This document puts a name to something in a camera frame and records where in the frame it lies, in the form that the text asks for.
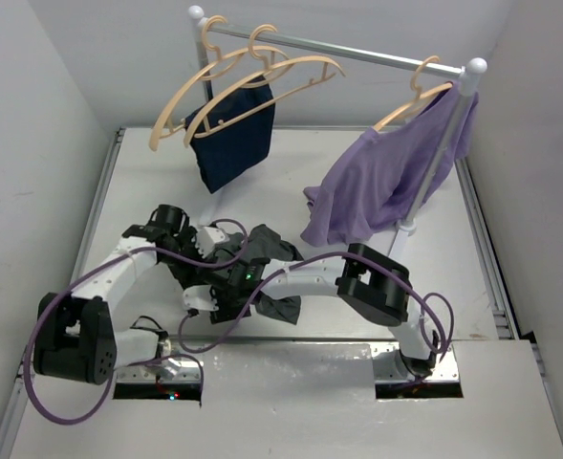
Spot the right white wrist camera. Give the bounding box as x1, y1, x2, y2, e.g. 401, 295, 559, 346
183, 285, 219, 312

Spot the white metal clothes rack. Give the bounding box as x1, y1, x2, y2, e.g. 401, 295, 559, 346
187, 5, 487, 259

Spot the black thin cable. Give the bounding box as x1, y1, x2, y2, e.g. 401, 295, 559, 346
127, 315, 170, 343

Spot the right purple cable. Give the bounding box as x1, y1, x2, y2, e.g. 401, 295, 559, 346
178, 251, 456, 379

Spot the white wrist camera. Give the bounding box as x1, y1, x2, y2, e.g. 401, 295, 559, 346
194, 227, 229, 258
183, 285, 219, 312

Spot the dark grey t shirt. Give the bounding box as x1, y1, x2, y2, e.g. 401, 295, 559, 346
165, 223, 302, 326

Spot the beige hanger with navy garment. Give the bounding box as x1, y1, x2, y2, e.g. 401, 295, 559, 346
148, 15, 289, 152

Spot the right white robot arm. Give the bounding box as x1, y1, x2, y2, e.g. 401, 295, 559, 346
204, 243, 453, 380

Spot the beige plastic hanger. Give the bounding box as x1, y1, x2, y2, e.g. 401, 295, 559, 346
184, 24, 346, 146

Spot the beige hanger with purple shirt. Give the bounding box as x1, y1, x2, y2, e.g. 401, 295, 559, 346
372, 55, 453, 132

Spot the navy blue garment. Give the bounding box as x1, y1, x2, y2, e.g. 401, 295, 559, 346
190, 84, 275, 193

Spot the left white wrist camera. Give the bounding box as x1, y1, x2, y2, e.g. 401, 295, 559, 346
194, 227, 229, 258

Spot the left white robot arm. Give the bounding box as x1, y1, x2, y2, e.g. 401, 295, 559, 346
32, 205, 229, 384

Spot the purple t shirt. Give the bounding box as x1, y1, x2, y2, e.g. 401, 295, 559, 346
301, 88, 460, 247

